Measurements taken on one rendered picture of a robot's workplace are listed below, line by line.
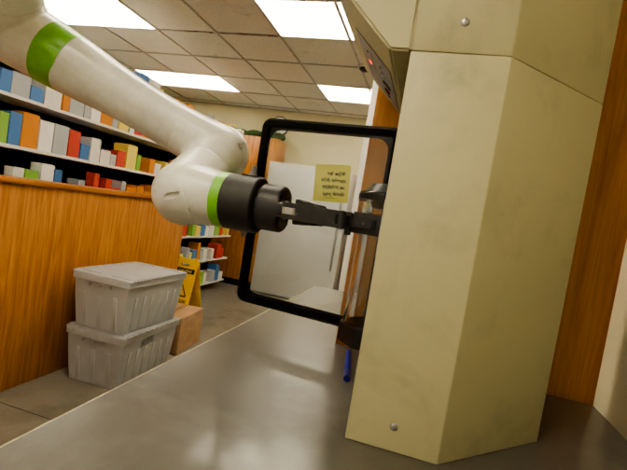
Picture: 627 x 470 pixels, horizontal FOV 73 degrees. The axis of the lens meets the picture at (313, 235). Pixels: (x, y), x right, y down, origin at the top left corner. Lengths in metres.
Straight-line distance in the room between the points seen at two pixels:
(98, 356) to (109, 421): 2.29
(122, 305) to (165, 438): 2.17
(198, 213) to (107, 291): 2.05
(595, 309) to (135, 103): 0.91
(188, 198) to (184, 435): 0.35
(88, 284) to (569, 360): 2.45
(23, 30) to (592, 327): 1.13
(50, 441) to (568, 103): 0.70
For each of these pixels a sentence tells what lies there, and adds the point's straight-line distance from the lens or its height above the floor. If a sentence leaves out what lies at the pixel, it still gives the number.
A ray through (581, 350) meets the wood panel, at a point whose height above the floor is 1.03.
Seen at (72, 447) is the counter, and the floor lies 0.94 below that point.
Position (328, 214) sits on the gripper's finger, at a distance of 0.58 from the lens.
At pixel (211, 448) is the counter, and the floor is 0.94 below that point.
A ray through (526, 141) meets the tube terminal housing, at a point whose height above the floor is 1.33.
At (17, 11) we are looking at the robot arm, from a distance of 0.93.
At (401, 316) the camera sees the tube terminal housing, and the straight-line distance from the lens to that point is 0.52.
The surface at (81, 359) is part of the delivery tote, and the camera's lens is 2.93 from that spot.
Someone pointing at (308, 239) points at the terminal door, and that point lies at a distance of 0.87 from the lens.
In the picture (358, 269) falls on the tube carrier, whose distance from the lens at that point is 0.62.
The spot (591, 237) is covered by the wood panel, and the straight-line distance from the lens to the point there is 0.93.
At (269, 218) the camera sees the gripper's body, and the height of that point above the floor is 1.19.
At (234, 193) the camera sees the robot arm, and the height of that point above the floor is 1.22.
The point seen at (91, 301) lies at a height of 0.49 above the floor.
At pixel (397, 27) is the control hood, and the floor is 1.44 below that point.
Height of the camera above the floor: 1.21
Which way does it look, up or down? 3 degrees down
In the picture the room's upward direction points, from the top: 9 degrees clockwise
